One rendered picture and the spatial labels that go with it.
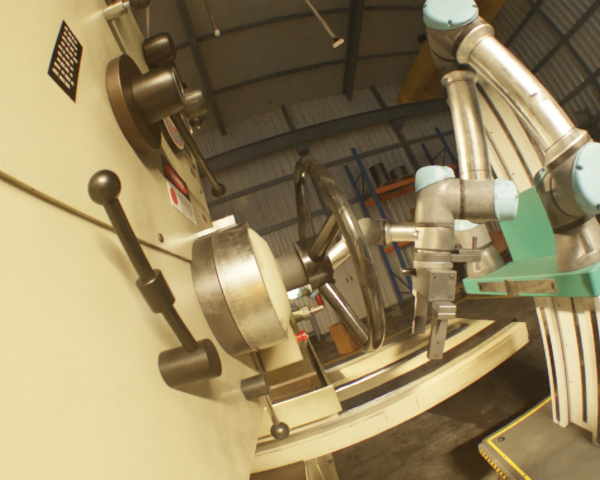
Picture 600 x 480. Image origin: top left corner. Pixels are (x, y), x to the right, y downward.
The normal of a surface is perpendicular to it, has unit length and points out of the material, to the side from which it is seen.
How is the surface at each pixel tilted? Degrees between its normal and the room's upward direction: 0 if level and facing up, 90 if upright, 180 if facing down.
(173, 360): 63
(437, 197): 90
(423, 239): 78
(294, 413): 90
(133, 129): 160
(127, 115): 144
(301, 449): 90
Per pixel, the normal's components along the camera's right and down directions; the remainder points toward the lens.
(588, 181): -0.39, 0.11
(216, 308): 0.11, -0.01
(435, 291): -0.18, 0.02
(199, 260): -0.12, -0.58
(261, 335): 0.27, 0.52
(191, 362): -0.02, -0.34
